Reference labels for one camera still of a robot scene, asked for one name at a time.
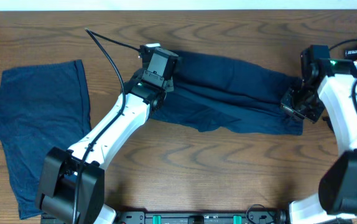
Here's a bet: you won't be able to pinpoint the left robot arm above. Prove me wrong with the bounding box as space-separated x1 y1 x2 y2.
35 44 179 223

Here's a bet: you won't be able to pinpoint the black garment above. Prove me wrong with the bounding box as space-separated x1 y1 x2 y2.
321 43 357 131

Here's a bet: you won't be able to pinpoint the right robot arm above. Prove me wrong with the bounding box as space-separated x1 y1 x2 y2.
280 45 357 223

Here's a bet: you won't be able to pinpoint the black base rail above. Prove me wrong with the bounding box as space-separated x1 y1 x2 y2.
40 210 291 224

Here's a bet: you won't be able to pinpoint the navy blue shorts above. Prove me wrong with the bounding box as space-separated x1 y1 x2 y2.
151 50 304 136

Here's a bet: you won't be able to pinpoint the navy blue folded garment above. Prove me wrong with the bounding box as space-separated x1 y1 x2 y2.
0 60 91 220

